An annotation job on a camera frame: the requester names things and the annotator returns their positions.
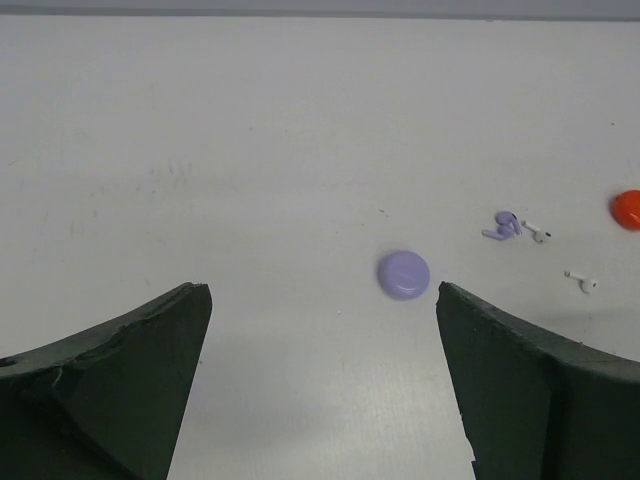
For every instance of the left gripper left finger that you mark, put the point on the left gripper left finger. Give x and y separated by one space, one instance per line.
107 402

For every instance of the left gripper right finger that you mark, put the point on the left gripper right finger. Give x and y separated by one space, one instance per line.
535 404

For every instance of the orange earbud case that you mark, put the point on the orange earbud case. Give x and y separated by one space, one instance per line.
625 209

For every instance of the purple earbud case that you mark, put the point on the purple earbud case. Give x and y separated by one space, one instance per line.
403 275

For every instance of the white earbud lower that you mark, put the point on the white earbud lower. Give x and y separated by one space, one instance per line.
586 284

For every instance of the white earbud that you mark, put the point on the white earbud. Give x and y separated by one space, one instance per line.
586 284
540 236

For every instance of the white earbud upper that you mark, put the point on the white earbud upper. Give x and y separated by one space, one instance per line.
540 236

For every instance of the purple earbud pair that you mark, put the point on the purple earbud pair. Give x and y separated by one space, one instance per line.
507 226

